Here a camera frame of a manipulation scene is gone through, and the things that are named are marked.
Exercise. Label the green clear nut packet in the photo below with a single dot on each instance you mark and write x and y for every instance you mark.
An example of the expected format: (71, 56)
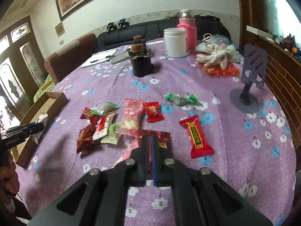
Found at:
(105, 108)

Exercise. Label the brown red foil snack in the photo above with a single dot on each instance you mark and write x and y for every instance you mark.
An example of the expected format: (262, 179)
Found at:
(85, 139)

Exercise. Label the pink marshmallow packet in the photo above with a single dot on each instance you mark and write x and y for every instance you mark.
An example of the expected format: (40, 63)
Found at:
(131, 119)

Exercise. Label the wooden glass door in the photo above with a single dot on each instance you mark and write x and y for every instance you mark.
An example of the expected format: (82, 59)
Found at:
(22, 67)

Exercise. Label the white work gloves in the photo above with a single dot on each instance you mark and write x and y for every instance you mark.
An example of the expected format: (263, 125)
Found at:
(211, 55)

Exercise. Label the black pen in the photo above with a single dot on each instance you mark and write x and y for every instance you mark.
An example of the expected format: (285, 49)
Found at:
(103, 59)

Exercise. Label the person's left hand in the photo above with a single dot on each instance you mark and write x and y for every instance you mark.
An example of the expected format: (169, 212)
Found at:
(9, 174)

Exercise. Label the small wall plaque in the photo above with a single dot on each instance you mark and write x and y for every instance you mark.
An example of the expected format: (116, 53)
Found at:
(60, 29)

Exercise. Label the green floral blanket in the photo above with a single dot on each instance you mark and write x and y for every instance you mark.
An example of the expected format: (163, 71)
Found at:
(47, 86)

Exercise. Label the small red bar snack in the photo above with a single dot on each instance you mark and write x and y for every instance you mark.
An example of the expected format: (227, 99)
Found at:
(88, 113)

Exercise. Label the black leather sofa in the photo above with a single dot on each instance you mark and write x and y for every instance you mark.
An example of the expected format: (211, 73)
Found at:
(154, 29)

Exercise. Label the purple floral tablecloth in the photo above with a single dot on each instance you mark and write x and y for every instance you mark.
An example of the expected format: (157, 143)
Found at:
(253, 153)

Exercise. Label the long red snack bar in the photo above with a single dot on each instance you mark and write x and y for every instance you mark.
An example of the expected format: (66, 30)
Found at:
(200, 147)

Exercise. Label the maroon armchair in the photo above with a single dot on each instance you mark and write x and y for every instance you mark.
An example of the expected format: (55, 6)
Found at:
(66, 59)

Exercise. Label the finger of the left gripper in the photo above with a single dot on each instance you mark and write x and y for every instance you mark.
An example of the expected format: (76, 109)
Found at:
(32, 127)

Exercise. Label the grey phone stand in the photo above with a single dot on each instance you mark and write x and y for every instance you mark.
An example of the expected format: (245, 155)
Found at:
(254, 72)

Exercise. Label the red foil bag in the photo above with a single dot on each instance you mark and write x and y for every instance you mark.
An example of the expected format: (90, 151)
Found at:
(231, 70)

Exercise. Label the white plastic jar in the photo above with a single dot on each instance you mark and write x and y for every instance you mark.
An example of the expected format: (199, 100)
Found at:
(175, 42)

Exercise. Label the green twisted candy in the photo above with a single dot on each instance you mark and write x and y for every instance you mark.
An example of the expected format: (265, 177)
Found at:
(182, 100)

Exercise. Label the small red candy packet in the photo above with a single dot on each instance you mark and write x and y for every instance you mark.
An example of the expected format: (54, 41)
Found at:
(153, 112)

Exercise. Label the pink thermos bottle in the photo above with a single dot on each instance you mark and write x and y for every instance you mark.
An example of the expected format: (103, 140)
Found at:
(187, 22)

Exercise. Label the white paper sheet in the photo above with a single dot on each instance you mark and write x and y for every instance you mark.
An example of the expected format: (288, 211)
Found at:
(99, 57)

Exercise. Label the light green snack packet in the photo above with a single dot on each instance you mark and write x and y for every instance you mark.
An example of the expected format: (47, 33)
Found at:
(112, 136)

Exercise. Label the black cylinder with cork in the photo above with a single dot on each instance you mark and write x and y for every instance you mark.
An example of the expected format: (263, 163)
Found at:
(141, 60)

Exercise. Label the black clamp on sofa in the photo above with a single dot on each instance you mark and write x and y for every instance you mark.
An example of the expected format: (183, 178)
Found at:
(111, 26)
(123, 23)

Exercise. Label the dark red foil snack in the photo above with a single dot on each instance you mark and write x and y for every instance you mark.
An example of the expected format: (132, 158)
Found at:
(163, 137)

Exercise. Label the worn notebook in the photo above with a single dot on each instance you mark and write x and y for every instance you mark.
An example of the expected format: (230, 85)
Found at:
(119, 58)

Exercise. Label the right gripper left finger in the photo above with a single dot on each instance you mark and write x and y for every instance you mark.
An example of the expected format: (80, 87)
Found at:
(137, 164)

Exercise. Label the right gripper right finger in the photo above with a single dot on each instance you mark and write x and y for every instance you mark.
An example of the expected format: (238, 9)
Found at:
(162, 176)

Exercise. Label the cardboard tray box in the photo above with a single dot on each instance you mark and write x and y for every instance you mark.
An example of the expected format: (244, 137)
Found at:
(44, 111)

